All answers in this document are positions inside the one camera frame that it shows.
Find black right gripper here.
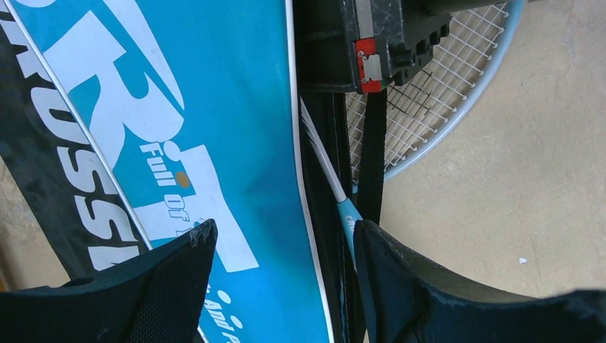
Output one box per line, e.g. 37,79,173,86
293,0,491,94

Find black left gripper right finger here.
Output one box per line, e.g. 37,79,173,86
354,220,605,342

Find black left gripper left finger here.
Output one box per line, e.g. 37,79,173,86
1,219,218,342

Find light blue badminton racket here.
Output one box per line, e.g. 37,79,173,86
299,97,362,269
345,0,527,182

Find black Crossway racket cover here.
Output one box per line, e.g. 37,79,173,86
1,7,147,278

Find blue racket cover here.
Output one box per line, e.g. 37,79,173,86
2,0,389,343

